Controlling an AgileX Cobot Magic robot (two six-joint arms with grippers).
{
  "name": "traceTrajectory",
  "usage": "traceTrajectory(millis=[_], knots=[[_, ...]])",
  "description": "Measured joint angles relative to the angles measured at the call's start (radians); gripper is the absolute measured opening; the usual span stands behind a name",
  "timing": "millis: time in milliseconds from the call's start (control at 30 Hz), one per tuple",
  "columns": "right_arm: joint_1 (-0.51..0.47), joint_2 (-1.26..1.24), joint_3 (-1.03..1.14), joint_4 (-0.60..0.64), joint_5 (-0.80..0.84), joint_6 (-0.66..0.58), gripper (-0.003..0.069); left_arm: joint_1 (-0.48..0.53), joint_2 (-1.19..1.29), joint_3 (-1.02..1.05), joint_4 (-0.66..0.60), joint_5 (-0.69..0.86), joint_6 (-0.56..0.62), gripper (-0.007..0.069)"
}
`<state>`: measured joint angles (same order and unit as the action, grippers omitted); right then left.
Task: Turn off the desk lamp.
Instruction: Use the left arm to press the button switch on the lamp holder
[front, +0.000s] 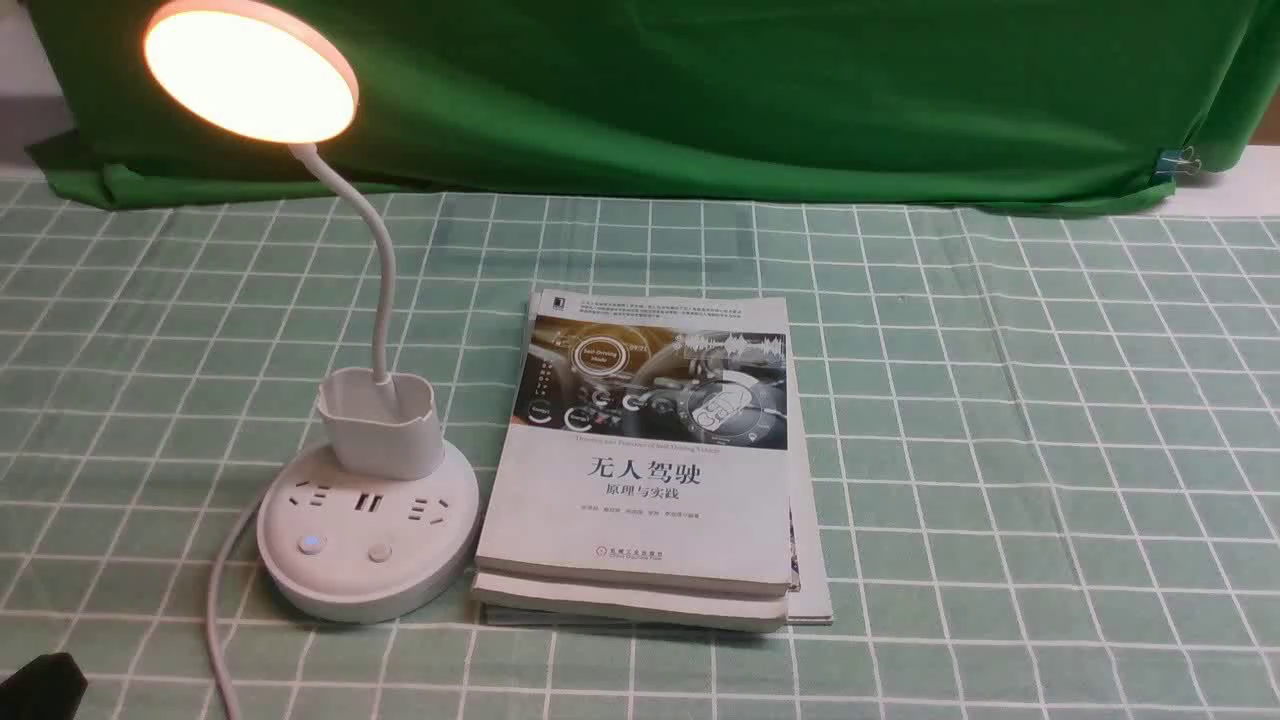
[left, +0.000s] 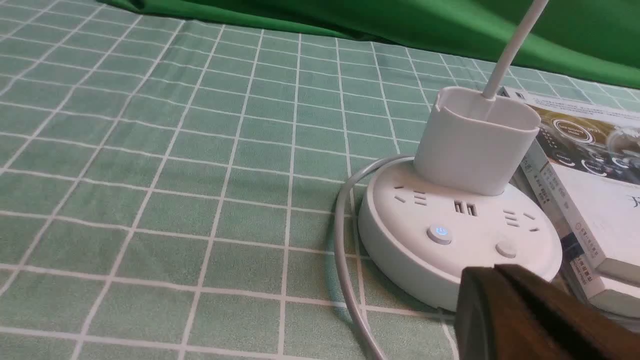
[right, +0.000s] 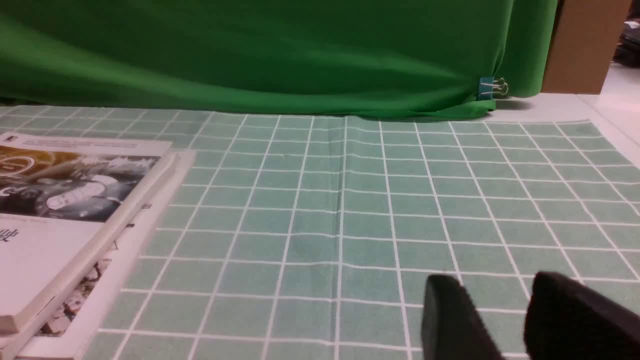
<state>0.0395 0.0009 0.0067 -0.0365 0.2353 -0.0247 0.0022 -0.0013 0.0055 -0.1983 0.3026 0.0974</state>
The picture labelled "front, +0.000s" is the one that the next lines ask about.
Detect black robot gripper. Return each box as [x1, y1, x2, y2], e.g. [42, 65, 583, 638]
[1, 653, 90, 719]

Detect white desk lamp with socket base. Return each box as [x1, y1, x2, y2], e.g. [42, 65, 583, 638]
[143, 1, 479, 624]

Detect middle white book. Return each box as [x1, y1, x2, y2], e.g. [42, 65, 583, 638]
[471, 571, 792, 633]

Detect top self-driving textbook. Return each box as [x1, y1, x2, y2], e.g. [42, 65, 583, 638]
[475, 290, 794, 598]

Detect green backdrop cloth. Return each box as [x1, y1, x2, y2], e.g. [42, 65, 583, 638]
[24, 0, 1280, 218]

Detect green checkered tablecloth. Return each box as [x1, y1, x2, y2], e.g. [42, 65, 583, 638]
[1, 178, 1279, 719]

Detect blue binder clip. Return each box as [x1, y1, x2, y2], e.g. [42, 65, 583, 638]
[1152, 146, 1202, 182]

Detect white lamp power cable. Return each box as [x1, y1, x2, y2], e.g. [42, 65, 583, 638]
[205, 487, 271, 720]

